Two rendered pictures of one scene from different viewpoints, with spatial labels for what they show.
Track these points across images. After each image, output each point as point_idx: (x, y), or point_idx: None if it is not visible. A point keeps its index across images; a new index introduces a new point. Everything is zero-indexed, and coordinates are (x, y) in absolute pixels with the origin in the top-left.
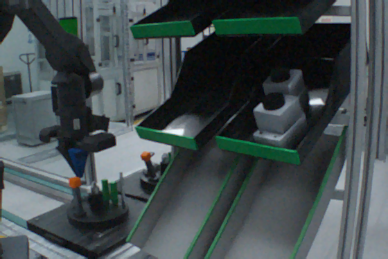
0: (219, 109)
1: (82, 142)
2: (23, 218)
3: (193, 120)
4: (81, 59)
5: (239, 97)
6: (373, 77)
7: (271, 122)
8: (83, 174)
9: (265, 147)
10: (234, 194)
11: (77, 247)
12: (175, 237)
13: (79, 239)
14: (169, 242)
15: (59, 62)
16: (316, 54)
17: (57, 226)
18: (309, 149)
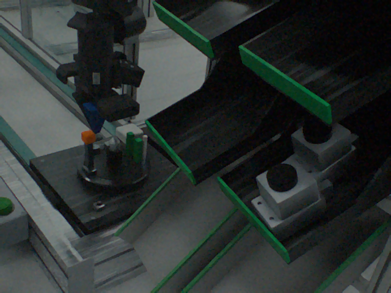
0: (247, 129)
1: (97, 104)
2: (36, 144)
3: (212, 134)
4: (108, 3)
5: (270, 127)
6: None
7: (270, 201)
8: (101, 129)
9: (258, 224)
10: (239, 227)
11: (72, 213)
12: (167, 246)
13: (77, 204)
14: (159, 249)
15: (79, 0)
16: None
17: (61, 176)
18: (311, 246)
